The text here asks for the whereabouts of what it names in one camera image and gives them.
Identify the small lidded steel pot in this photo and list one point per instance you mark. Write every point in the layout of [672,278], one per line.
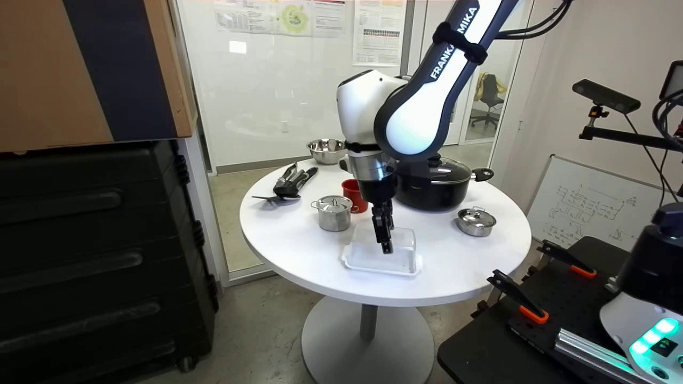
[478,223]

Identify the white paper notice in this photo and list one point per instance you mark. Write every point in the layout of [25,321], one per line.
[378,33]

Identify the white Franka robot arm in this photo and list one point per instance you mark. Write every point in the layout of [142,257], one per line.
[420,120]

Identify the clear plastic tray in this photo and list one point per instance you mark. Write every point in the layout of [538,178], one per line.
[364,259]

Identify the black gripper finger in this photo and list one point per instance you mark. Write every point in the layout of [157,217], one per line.
[377,218]
[388,237]

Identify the black kitchen utensil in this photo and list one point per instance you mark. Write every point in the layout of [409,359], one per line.
[294,180]

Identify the large cardboard box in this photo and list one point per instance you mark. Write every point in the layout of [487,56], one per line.
[43,78]

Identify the white whiteboard with drawings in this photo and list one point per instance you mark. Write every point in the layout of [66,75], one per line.
[591,206]

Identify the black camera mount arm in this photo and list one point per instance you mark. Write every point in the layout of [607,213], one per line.
[627,138]

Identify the poster with green circle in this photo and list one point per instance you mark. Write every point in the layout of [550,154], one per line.
[281,19]

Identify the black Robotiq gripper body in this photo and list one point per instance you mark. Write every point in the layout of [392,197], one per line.
[377,187]

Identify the small white sticker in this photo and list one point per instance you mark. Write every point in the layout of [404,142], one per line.
[239,49]

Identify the black stereo camera bar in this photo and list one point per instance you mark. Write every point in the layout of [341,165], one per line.
[605,98]

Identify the black orange bar clamp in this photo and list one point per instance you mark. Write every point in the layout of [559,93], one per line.
[520,300]
[568,262]

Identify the office chair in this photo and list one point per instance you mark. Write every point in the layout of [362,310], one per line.
[490,98]

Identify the black perforated mounting table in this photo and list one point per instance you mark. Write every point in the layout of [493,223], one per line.
[484,354]

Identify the black monitor screen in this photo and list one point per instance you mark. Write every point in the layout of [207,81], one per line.
[674,85]

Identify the black cooking pot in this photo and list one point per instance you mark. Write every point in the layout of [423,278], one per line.
[440,193]

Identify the black rolling equipment case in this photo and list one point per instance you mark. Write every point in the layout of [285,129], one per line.
[92,257]

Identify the red cup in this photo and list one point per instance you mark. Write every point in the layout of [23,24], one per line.
[351,193]

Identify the black slotted spatula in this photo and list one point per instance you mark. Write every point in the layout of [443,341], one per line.
[277,200]

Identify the white table pedestal base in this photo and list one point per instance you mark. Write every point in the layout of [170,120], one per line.
[366,348]

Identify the large steel bowl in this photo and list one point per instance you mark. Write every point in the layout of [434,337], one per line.
[326,150]

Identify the glass pot lid black knob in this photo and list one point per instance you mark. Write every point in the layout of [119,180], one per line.
[449,171]

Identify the aluminium extrusion rail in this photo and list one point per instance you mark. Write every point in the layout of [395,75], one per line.
[591,355]

